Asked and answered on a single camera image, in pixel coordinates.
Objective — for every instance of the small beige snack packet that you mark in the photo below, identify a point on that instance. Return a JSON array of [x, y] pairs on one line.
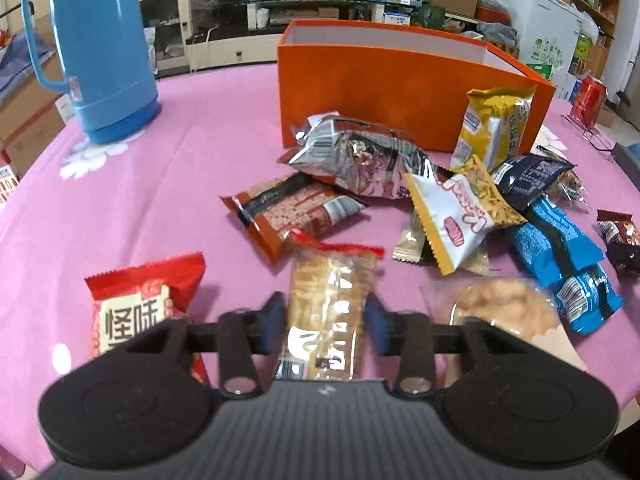
[[479, 260], [407, 240]]

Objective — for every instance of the red soda can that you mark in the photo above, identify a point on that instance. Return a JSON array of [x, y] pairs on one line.
[[590, 100]]

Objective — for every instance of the white chest freezer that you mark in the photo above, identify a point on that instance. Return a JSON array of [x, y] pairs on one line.
[[540, 20]]

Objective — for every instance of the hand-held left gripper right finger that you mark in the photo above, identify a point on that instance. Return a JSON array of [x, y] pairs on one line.
[[377, 325]]

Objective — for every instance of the clear green snack packet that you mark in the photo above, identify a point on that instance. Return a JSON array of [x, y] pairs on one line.
[[572, 187]]

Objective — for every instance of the red bean snack packet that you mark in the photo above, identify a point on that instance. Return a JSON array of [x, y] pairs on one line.
[[135, 300]]

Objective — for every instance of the blue thermos flask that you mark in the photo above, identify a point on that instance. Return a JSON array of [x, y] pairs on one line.
[[100, 60]]

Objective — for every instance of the glass television stand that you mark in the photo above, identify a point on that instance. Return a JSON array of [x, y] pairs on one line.
[[300, 7]]

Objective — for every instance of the clear cracker packet red ends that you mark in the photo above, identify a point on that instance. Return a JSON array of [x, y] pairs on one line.
[[325, 285]]

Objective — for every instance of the brown chocolate cookie packet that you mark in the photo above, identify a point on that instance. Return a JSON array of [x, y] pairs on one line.
[[622, 240]]

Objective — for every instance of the clear white biscuit packet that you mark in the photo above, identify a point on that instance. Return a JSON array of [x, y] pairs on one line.
[[500, 305]]

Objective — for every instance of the blue snack packet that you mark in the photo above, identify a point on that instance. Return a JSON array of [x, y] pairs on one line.
[[587, 300], [550, 240]]

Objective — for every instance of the silver snack packet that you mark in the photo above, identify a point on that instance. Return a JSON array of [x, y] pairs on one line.
[[365, 160]]

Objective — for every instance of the red brown snack packet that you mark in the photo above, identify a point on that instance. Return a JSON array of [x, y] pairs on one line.
[[290, 210]]

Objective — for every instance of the orange cardboard box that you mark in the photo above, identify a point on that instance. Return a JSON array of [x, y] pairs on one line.
[[375, 95]]

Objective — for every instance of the dark navy snack packet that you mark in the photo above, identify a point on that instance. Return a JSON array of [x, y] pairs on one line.
[[530, 177]]

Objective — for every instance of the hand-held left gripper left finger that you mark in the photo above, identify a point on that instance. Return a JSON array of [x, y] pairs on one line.
[[272, 322]]

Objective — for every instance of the eyeglasses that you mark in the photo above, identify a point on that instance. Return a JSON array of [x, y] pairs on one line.
[[587, 132]]

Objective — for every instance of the white yellow snack packet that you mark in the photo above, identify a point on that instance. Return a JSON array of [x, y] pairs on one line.
[[460, 220]]

